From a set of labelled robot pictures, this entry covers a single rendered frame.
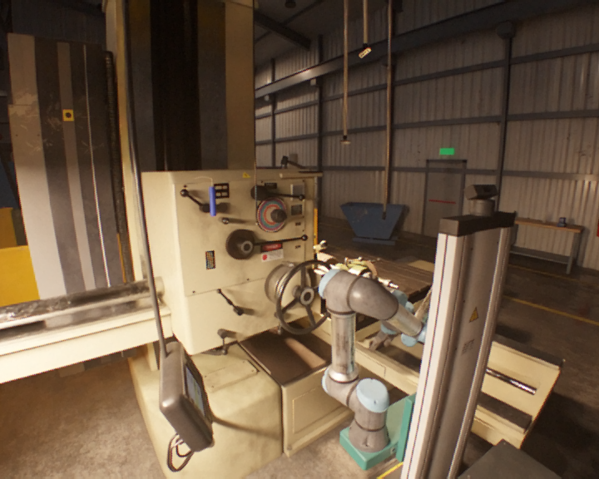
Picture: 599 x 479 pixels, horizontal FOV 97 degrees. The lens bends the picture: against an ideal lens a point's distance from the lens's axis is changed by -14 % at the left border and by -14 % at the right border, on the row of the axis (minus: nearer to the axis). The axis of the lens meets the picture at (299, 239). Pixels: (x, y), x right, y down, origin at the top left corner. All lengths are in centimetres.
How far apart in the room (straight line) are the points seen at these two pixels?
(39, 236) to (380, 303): 171
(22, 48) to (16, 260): 231
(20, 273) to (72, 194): 204
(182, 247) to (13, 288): 277
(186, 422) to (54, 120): 157
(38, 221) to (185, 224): 89
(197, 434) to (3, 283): 314
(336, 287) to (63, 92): 166
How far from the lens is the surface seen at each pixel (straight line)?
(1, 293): 396
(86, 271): 201
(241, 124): 219
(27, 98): 199
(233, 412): 196
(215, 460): 215
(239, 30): 235
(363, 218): 791
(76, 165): 194
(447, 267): 92
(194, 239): 137
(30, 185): 196
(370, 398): 116
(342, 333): 109
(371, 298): 95
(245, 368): 218
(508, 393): 214
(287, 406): 219
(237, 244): 141
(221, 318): 155
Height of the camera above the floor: 191
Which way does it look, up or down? 13 degrees down
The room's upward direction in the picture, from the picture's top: straight up
